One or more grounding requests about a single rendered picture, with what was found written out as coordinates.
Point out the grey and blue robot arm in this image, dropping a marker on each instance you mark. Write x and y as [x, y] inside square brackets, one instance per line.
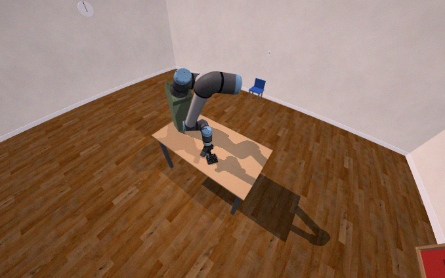
[204, 86]

